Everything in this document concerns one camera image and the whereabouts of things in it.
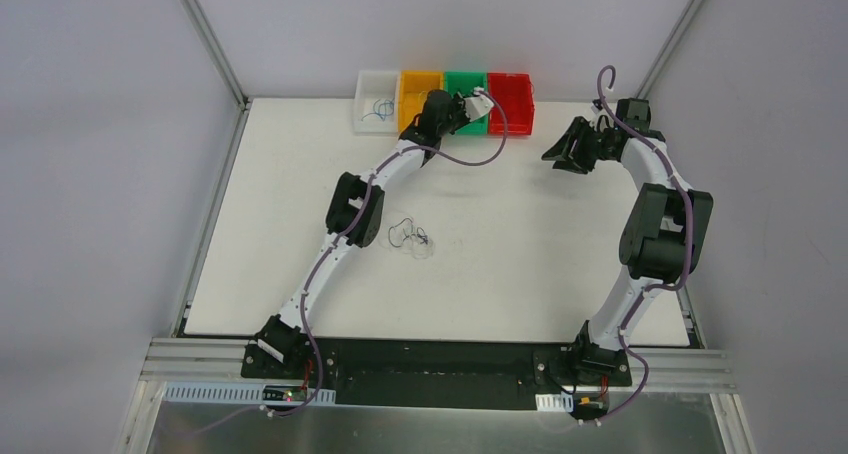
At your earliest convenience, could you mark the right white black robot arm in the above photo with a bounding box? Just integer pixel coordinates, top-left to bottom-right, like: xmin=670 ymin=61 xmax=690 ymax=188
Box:
xmin=541 ymin=98 xmax=714 ymax=386

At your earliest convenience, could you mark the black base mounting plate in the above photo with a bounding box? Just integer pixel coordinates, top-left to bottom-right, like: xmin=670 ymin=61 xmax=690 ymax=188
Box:
xmin=241 ymin=337 xmax=632 ymax=410

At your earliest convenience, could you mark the electronics board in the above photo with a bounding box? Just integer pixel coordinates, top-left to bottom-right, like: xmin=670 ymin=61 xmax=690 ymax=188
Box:
xmin=571 ymin=396 xmax=609 ymax=421
xmin=262 ymin=384 xmax=311 ymax=404

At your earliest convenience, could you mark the left electronics board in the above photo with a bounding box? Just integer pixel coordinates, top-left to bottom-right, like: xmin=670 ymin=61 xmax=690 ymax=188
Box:
xmin=262 ymin=384 xmax=311 ymax=404

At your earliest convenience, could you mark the red plastic bin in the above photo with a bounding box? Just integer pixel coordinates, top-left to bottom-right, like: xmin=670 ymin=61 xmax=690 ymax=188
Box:
xmin=487 ymin=72 xmax=535 ymax=137

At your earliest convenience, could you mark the white plastic bin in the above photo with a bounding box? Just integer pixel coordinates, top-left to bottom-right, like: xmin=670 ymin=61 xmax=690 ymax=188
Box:
xmin=352 ymin=70 xmax=400 ymax=136

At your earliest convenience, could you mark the right electronics board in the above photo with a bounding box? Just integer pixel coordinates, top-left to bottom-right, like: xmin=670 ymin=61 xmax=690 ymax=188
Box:
xmin=571 ymin=396 xmax=609 ymax=421

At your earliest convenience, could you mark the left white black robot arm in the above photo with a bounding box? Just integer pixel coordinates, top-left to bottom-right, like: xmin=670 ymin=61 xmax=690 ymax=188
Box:
xmin=251 ymin=89 xmax=493 ymax=379

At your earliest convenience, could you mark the blue thin cable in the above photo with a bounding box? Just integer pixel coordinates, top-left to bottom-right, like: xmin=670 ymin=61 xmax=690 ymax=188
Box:
xmin=360 ymin=96 xmax=397 ymax=122

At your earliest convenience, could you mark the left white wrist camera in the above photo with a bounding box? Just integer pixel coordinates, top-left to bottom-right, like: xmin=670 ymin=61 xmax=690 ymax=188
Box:
xmin=463 ymin=87 xmax=495 ymax=123

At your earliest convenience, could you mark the orange plastic bin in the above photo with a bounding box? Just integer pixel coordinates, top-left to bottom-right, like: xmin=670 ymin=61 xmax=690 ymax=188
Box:
xmin=395 ymin=70 xmax=444 ymax=132

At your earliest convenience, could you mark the green plastic bin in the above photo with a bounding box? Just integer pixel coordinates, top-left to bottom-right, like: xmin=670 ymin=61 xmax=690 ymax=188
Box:
xmin=444 ymin=71 xmax=488 ymax=136

